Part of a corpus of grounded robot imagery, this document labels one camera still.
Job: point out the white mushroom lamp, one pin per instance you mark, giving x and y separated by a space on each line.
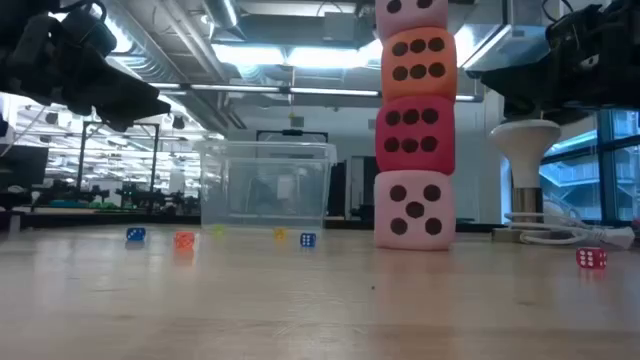
525 150

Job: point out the long ceiling light bar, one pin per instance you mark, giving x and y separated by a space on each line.
280 90

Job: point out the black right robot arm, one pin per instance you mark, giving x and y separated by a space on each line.
625 12

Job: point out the black monitor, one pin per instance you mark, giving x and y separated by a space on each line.
22 167

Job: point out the large red foam die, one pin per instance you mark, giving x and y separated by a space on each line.
415 160

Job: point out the large orange foam die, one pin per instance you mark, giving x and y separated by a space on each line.
419 82

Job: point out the black table frame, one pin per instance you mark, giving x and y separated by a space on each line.
100 219

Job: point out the small blue die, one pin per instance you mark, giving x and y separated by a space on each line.
135 234
308 240

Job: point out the small red die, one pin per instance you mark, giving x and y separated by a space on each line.
591 258

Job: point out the black background rack stand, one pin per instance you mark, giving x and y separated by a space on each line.
155 150

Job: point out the small orange die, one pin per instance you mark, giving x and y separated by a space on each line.
184 240

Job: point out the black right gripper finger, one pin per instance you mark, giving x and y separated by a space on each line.
520 75
540 107

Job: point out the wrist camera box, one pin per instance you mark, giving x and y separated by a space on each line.
92 30
572 32

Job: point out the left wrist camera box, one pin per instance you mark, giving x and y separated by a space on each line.
92 30

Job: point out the large light pink foam die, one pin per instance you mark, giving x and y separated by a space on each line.
410 17
415 235

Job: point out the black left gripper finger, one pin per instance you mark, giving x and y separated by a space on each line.
110 112
135 95

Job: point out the clear plastic container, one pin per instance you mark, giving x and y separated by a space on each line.
265 185

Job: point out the small green die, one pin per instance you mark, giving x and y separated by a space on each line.
218 230

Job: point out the small yellow die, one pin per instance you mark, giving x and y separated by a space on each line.
280 234

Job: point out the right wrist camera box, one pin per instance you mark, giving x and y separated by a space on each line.
572 32

